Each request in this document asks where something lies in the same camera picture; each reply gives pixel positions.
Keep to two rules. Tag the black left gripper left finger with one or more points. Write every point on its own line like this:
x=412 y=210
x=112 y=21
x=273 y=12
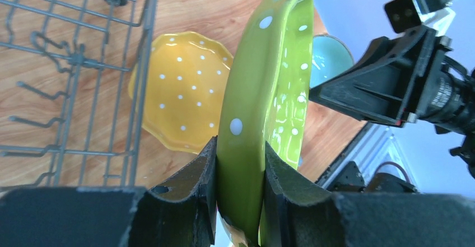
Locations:
x=180 y=211

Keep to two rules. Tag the grey wire dish rack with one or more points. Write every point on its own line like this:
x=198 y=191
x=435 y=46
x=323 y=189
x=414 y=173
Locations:
x=72 y=91

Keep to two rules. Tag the yellow polka dot plate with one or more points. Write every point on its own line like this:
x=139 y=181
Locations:
x=186 y=81

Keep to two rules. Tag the stacked teal and yellow bowls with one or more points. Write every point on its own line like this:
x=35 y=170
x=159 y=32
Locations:
x=330 y=58

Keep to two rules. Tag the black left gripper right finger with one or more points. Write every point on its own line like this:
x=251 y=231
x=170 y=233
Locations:
x=297 y=212

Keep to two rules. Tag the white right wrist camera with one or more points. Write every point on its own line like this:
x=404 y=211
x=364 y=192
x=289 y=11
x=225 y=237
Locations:
x=406 y=14

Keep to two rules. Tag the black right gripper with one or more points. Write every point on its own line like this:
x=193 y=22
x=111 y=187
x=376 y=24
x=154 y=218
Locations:
x=404 y=79

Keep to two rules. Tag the green scalloped plate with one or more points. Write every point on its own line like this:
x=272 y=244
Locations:
x=265 y=103

